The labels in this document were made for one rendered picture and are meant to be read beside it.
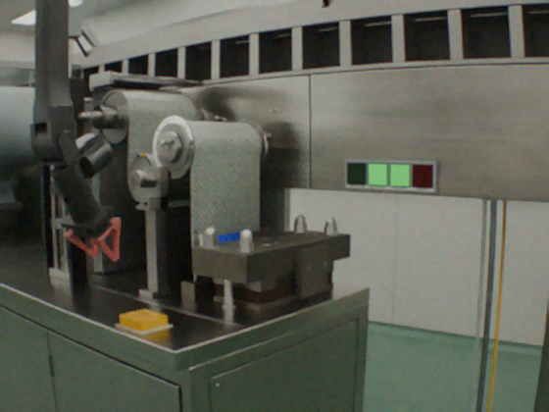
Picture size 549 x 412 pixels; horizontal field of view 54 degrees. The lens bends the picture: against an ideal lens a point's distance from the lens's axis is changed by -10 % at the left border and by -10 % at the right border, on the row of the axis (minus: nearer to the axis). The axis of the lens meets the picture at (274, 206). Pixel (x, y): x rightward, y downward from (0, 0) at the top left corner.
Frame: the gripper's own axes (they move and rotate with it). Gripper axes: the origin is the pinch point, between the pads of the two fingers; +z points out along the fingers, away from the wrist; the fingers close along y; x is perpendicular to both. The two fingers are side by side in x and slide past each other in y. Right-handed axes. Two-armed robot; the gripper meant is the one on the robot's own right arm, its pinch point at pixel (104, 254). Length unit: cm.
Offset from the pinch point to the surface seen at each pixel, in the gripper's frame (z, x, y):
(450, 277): 200, -230, 9
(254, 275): 18.2, -19.5, -17.2
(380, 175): 16, -57, -32
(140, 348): 13.8, 9.3, -9.8
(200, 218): 12.6, -30.1, 1.8
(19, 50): 31, -358, 524
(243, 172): 11.2, -48.1, -0.1
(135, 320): 11.7, 4.5, -5.8
